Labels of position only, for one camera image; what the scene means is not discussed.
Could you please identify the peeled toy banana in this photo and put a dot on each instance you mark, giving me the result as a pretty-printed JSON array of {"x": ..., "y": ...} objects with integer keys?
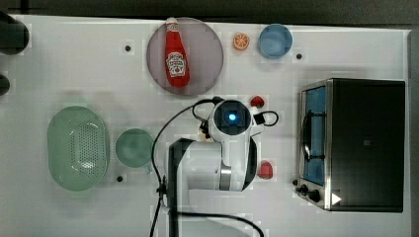
[{"x": 204, "y": 135}]

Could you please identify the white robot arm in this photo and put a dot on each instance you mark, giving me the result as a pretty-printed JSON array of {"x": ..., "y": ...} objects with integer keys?
[{"x": 227, "y": 163}]

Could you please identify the green mug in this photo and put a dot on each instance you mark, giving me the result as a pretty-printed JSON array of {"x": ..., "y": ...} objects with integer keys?
[{"x": 133, "y": 149}]

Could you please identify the small red strawberry toy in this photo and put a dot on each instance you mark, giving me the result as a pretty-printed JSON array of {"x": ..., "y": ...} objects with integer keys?
[{"x": 257, "y": 102}]

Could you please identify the red ketchup bottle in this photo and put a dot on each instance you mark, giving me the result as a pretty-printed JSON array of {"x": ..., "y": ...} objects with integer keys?
[{"x": 176, "y": 60}]

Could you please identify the grey round plate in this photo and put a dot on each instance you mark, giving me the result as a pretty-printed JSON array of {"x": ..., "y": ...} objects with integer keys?
[{"x": 204, "y": 51}]

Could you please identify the red pepper toy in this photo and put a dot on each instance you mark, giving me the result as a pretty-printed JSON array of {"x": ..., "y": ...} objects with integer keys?
[{"x": 265, "y": 171}]

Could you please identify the orange half toy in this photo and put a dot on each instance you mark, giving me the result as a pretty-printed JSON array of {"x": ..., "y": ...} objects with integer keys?
[{"x": 240, "y": 41}]

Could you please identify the blue bowl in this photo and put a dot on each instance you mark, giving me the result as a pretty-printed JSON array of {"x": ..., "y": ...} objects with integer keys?
[{"x": 275, "y": 41}]

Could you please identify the green colander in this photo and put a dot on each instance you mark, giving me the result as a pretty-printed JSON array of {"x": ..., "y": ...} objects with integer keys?
[{"x": 77, "y": 149}]

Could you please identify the black toaster oven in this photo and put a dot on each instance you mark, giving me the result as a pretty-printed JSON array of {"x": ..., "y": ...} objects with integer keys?
[{"x": 351, "y": 145}]

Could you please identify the black cylinder container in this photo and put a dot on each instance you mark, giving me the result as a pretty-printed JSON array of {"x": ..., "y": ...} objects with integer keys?
[{"x": 14, "y": 35}]

